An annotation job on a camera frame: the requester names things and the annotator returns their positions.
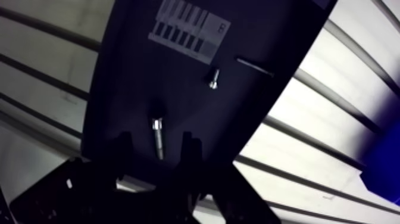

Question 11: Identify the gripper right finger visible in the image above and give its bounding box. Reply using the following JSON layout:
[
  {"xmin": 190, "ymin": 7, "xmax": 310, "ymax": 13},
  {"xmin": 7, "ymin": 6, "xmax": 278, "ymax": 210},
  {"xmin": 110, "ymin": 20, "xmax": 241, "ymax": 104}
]
[{"xmin": 174, "ymin": 131, "xmax": 283, "ymax": 224}]

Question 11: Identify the blue bin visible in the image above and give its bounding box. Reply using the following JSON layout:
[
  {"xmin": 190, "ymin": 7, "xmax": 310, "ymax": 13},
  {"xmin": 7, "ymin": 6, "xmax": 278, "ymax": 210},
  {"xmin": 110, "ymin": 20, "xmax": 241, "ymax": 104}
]
[{"xmin": 358, "ymin": 99, "xmax": 400, "ymax": 207}]

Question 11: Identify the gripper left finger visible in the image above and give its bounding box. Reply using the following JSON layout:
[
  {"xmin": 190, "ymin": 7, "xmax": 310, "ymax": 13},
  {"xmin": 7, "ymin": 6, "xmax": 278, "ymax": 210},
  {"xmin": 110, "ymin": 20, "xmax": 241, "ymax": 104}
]
[{"xmin": 9, "ymin": 131, "xmax": 195, "ymax": 224}]

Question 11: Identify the dark blue-grey tray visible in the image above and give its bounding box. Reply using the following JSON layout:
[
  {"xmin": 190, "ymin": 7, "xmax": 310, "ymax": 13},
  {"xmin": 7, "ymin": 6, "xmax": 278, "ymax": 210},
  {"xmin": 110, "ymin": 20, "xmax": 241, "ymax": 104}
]
[{"xmin": 80, "ymin": 0, "xmax": 340, "ymax": 181}]

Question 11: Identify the small steel screw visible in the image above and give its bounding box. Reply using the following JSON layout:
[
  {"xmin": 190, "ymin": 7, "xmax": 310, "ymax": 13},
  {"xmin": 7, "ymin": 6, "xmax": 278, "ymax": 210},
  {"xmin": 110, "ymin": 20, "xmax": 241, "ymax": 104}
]
[{"xmin": 207, "ymin": 68, "xmax": 221, "ymax": 91}]

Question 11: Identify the steel bolt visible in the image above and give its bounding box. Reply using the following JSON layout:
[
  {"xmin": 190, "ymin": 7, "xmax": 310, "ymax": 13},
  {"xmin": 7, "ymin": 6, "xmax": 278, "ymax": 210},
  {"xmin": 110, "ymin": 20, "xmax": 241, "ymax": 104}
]
[{"xmin": 151, "ymin": 116, "xmax": 165, "ymax": 161}]

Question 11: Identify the thin steel pin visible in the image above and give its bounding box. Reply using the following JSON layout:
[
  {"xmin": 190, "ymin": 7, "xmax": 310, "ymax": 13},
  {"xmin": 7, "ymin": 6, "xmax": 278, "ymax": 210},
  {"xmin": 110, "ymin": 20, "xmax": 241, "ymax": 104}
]
[{"xmin": 235, "ymin": 56, "xmax": 276, "ymax": 78}]

